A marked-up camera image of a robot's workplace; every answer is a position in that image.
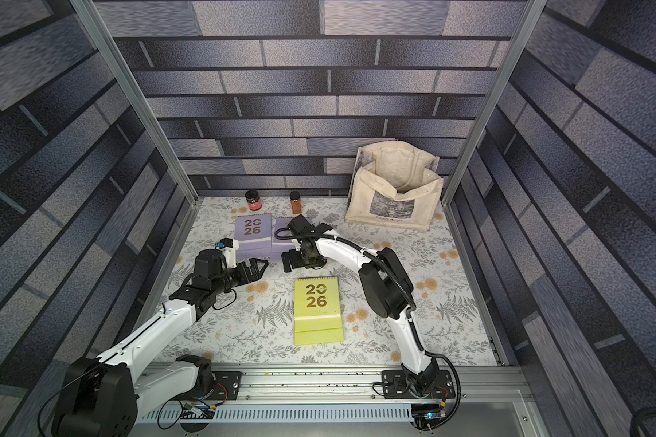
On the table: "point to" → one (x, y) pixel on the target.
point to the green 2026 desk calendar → (317, 313)
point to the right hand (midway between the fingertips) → (296, 264)
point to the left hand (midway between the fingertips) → (258, 263)
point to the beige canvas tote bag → (394, 183)
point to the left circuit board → (198, 411)
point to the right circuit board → (426, 416)
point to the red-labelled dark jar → (254, 201)
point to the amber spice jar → (296, 204)
